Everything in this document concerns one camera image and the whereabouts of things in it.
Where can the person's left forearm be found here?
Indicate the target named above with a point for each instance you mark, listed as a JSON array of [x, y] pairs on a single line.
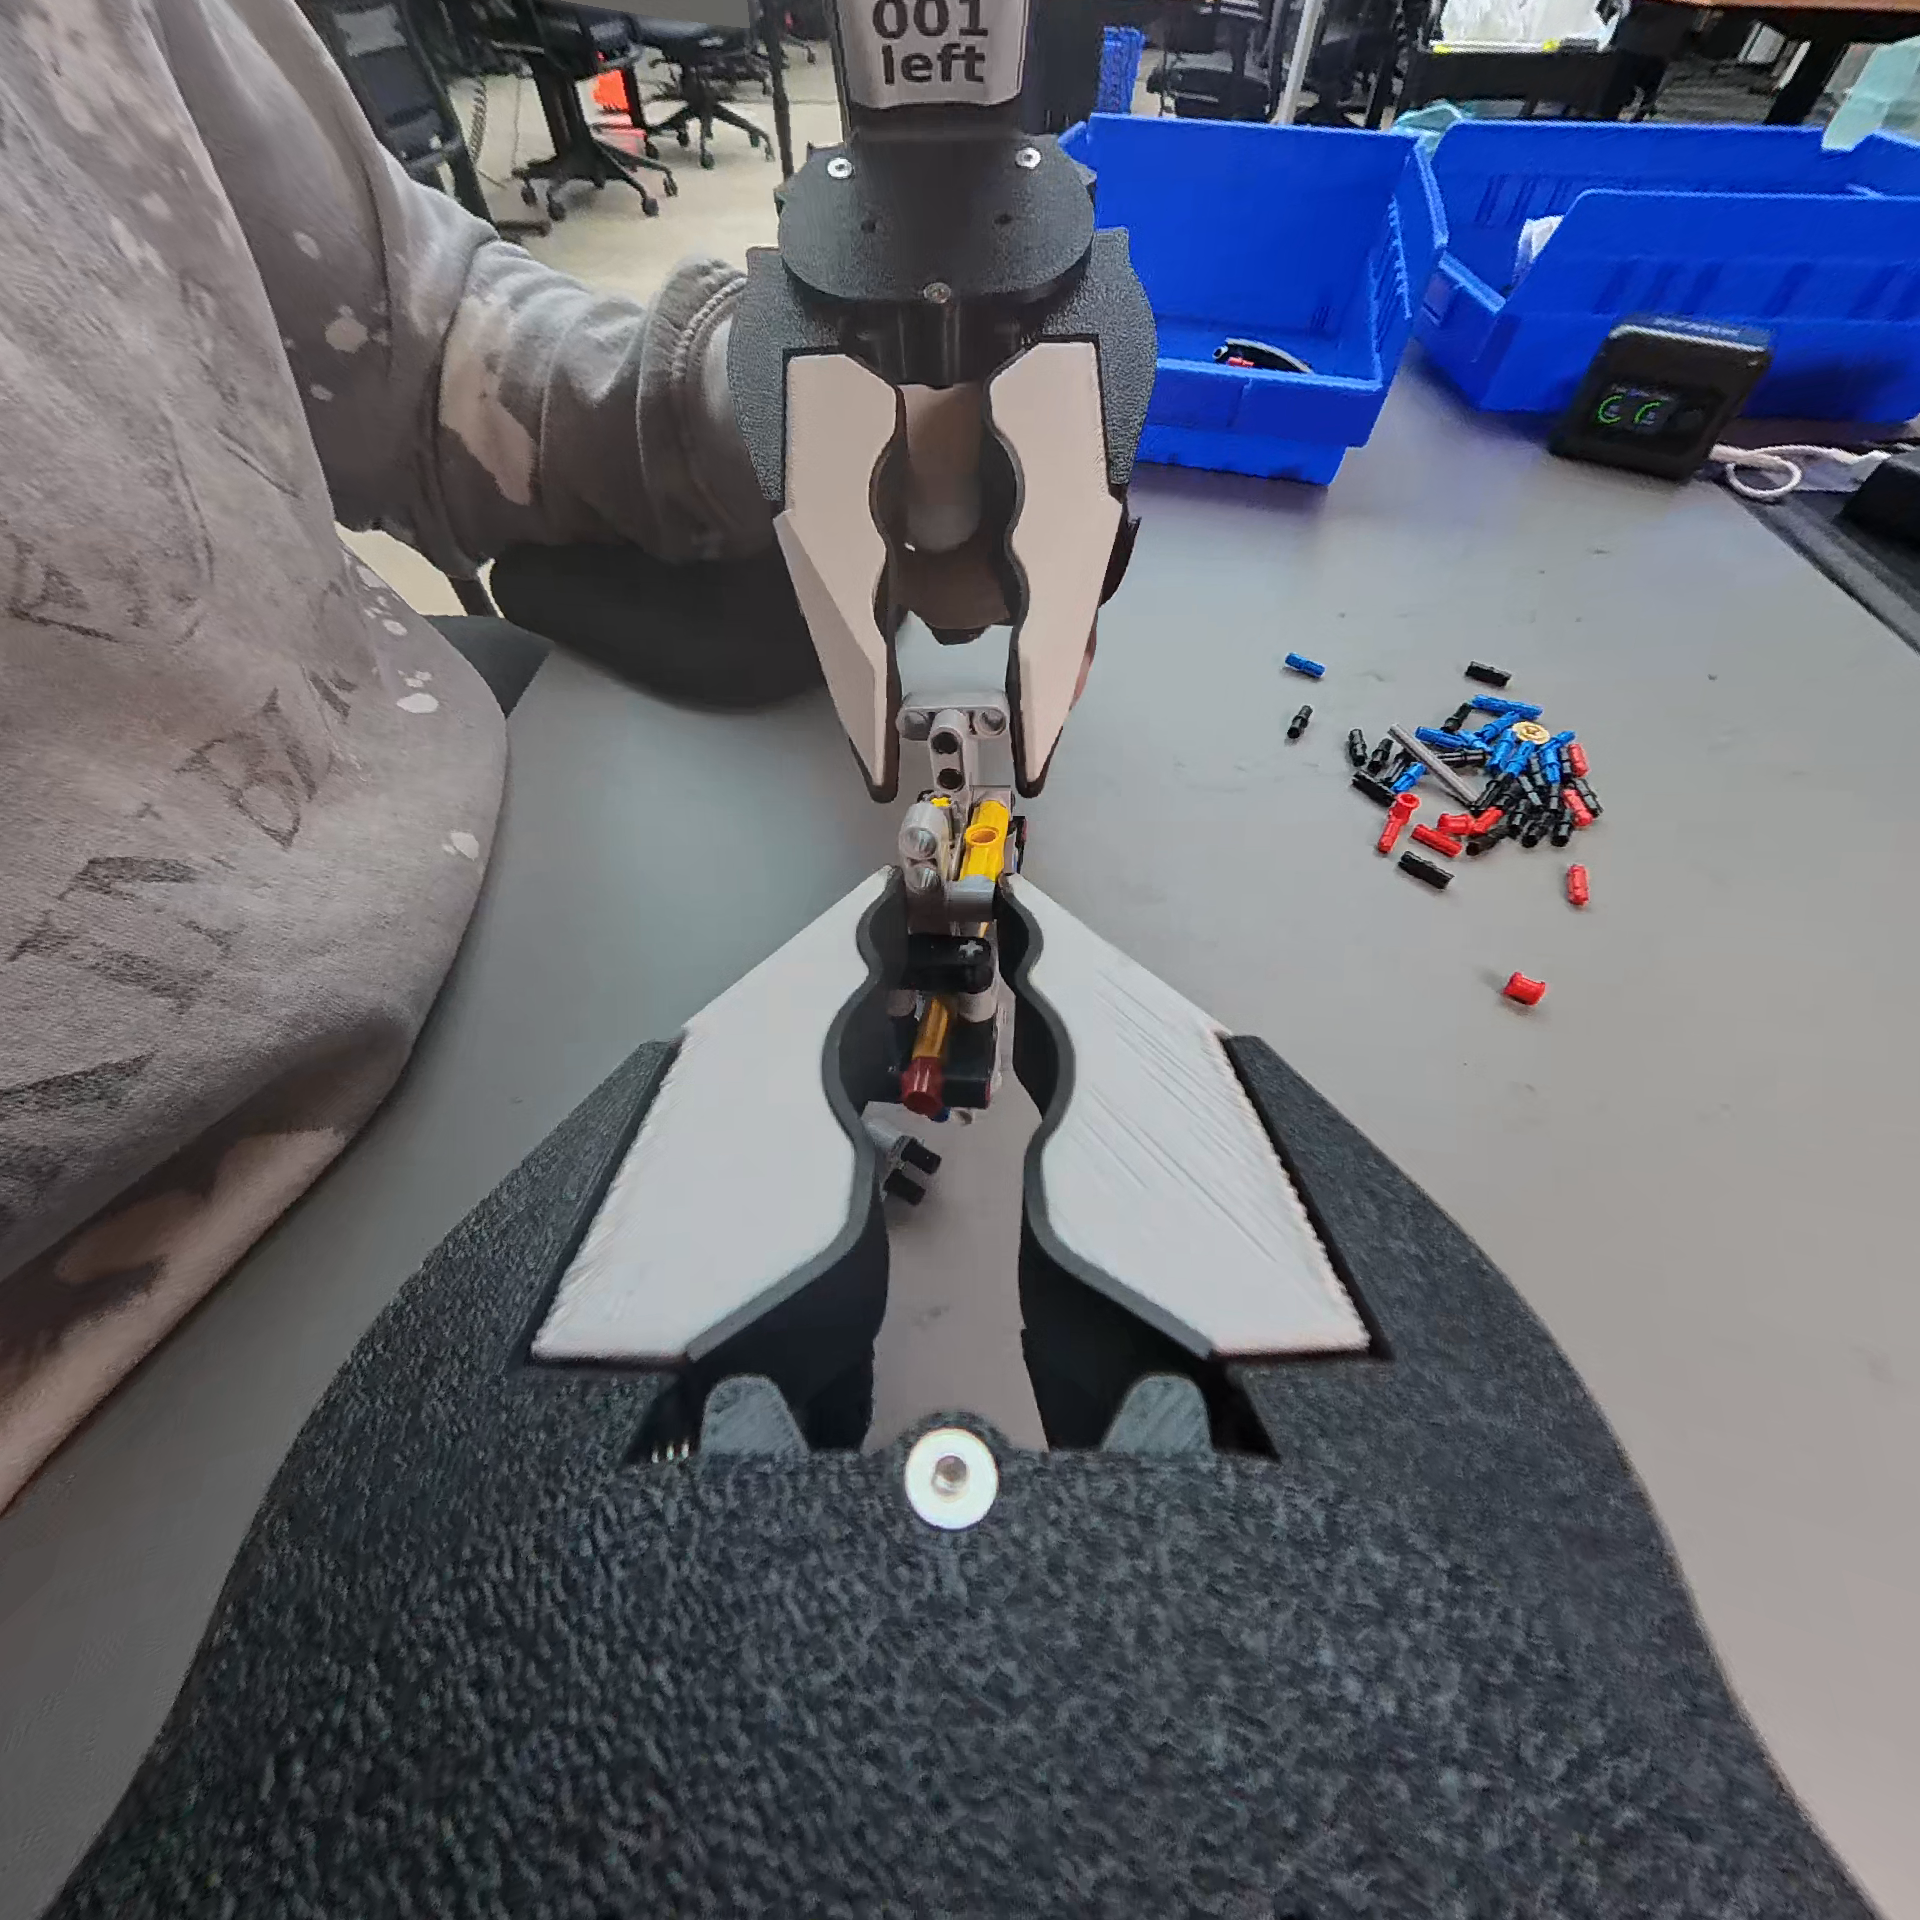
[[599, 421]]

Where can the red black tool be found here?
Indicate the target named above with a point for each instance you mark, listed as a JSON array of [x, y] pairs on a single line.
[[1260, 361]]

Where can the black power adapter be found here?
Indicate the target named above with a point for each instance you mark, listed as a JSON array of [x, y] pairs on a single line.
[[1885, 505]]

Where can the grey desk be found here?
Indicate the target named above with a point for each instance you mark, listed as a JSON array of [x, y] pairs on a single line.
[[1500, 1201]]

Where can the black desk mat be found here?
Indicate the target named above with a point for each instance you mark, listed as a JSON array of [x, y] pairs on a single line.
[[1845, 587]]

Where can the black display device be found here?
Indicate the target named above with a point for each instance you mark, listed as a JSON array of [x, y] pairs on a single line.
[[1658, 406]]

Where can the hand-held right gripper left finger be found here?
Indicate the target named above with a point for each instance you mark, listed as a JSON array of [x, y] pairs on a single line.
[[721, 1201]]

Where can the grey toy T beam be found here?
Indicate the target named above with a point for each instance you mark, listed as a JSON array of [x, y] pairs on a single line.
[[954, 716]]

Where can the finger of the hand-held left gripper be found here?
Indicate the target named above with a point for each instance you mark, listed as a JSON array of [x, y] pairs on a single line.
[[1073, 524], [833, 524]]

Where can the yellow toy axle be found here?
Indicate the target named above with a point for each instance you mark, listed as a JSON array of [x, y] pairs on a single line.
[[984, 849]]

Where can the pile of small toy pins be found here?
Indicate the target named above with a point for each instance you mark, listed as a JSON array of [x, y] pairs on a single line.
[[1500, 734]]

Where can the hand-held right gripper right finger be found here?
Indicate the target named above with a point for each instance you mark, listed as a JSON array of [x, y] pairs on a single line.
[[1184, 1201]]

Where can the person's grey sweatshirt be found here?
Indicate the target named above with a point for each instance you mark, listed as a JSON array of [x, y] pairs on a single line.
[[180, 676]]

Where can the white plastic bag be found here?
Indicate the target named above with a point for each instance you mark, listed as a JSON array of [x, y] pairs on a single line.
[[1515, 19]]

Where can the grey toy brick assembly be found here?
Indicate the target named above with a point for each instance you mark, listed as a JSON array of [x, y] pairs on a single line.
[[973, 902]]

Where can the black office chair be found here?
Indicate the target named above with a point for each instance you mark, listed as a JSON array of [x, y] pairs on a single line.
[[705, 76], [578, 90]]

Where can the wooden workbench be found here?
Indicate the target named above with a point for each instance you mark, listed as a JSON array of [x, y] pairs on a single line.
[[1724, 30]]

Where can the small blue storage bin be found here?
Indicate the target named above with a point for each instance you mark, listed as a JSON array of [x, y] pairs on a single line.
[[1276, 406]]

